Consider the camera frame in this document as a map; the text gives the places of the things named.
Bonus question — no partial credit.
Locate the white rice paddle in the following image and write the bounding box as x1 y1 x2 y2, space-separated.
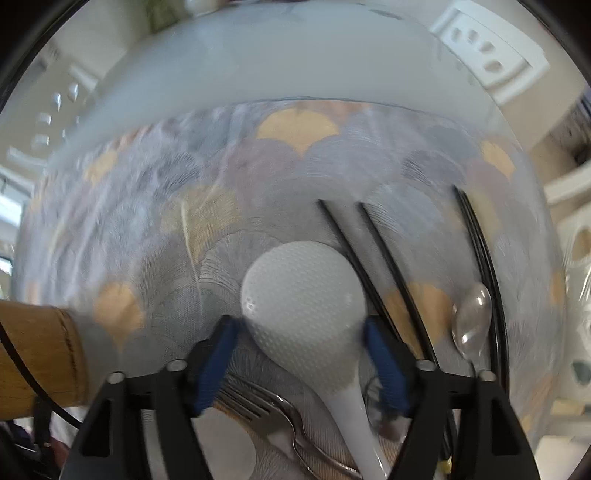
192 407 256 480
240 241 390 479

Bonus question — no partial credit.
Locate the patterned grey placemat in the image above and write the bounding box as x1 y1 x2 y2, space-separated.
12 101 565 456

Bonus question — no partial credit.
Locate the steel fork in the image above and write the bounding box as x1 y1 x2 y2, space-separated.
216 374 362 479

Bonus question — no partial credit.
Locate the steel spoon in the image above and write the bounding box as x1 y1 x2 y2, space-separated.
451 283 492 376

